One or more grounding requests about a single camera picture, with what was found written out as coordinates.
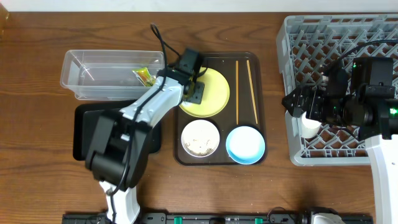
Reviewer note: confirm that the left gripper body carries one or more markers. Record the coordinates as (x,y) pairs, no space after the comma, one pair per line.
(195,92)

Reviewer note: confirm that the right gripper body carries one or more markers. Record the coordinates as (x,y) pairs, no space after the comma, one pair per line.
(323,107)

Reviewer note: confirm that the white cup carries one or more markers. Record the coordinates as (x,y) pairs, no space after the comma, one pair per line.
(309,127)

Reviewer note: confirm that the white bowl with crumbs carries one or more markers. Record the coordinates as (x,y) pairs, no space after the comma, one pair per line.
(200,138)

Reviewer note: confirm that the green orange snack wrapper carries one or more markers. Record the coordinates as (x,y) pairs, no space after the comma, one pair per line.
(144,76)

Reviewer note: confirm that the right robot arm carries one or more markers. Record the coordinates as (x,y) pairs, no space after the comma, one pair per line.
(363,98)

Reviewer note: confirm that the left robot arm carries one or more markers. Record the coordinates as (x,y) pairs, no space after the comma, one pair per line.
(118,174)

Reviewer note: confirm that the grey dishwasher rack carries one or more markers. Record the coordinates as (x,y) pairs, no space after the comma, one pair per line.
(304,45)

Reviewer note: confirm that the yellow round plate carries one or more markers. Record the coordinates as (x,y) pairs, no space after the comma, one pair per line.
(215,95)

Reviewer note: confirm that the left wooden chopstick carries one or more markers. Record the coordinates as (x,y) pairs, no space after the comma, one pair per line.
(237,90)

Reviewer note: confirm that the wooden chopstick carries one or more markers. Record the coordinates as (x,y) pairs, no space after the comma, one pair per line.
(237,90)
(252,91)

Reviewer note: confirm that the dark brown serving tray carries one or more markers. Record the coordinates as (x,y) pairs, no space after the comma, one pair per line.
(225,120)

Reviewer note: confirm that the black plastic tray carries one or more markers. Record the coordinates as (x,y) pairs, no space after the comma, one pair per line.
(86,117)

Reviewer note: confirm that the right wooden chopstick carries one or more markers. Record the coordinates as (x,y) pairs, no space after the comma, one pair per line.
(252,91)

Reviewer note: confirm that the light blue bowl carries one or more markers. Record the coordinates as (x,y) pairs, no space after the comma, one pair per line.
(245,145)

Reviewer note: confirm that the clear plastic bin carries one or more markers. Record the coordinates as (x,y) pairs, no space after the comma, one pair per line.
(102,75)

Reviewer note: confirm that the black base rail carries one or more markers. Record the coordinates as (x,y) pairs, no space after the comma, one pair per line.
(275,215)

